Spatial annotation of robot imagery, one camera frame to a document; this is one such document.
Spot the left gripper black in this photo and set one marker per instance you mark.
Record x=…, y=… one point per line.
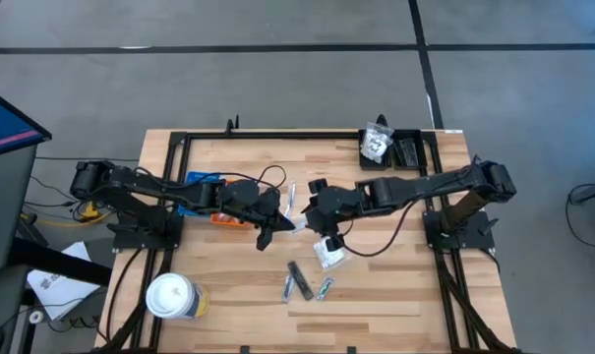
x=265, y=206

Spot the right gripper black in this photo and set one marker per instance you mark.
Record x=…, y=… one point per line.
x=334, y=211

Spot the white vanity pack bag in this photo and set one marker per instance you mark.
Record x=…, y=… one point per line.
x=375, y=147
x=332, y=258

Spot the blue toothbrush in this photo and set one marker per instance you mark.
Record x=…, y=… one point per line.
x=291, y=199

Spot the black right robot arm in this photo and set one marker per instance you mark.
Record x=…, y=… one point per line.
x=425, y=187

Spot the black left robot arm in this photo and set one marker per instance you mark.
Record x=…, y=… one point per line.
x=154, y=184

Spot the black plastic bin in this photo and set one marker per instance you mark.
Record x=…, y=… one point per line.
x=423, y=157
x=371, y=167

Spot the blue plastic basket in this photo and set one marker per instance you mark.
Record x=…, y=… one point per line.
x=201, y=176

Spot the white-lidded wipes canister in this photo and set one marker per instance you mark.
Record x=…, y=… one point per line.
x=171, y=295

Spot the black stand bar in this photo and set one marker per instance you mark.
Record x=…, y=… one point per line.
x=56, y=263

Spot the white paper sheet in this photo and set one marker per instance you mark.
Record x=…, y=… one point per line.
x=56, y=290

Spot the white tape roll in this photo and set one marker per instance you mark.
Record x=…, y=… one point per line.
x=36, y=317

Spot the blue monitor screen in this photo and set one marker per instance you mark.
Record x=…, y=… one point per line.
x=7, y=123

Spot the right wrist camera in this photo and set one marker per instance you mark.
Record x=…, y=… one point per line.
x=317, y=187

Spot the black frame hook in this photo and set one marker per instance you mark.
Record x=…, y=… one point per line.
x=234, y=124
x=381, y=119

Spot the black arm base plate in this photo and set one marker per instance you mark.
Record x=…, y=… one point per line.
x=130, y=241
x=474, y=241

